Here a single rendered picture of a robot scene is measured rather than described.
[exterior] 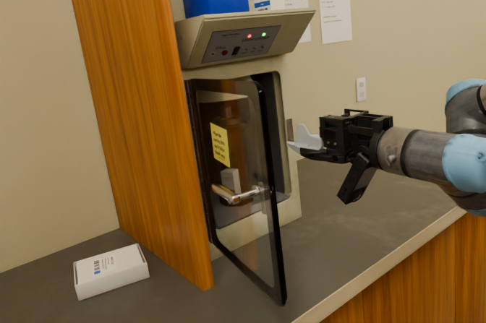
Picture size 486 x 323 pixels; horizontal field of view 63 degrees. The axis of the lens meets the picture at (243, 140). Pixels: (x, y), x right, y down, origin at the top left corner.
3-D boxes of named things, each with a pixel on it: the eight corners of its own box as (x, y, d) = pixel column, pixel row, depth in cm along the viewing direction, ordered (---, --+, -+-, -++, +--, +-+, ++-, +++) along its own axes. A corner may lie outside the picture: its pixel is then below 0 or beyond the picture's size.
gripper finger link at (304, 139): (286, 119, 79) (327, 122, 73) (288, 148, 81) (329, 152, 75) (276, 123, 77) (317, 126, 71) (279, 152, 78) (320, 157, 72)
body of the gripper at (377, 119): (343, 108, 75) (401, 113, 65) (346, 151, 77) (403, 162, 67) (314, 117, 71) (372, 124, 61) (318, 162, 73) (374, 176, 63)
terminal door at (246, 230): (216, 243, 96) (191, 77, 87) (286, 310, 70) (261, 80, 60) (212, 244, 96) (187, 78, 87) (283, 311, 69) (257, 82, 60)
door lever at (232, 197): (236, 186, 76) (234, 173, 75) (261, 201, 67) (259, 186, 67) (210, 194, 74) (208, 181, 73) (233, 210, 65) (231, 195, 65)
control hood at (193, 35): (180, 69, 87) (172, 22, 85) (287, 53, 106) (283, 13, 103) (209, 67, 78) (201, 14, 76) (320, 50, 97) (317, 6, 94)
